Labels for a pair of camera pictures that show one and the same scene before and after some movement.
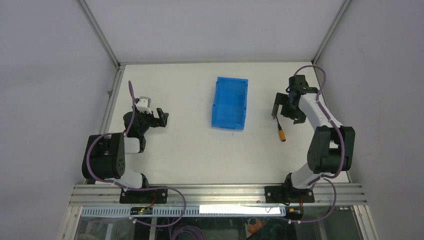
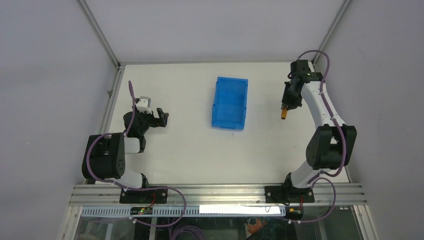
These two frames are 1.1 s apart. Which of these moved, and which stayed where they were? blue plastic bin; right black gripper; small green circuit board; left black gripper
Moved: right black gripper
Stayed: left black gripper; blue plastic bin; small green circuit board
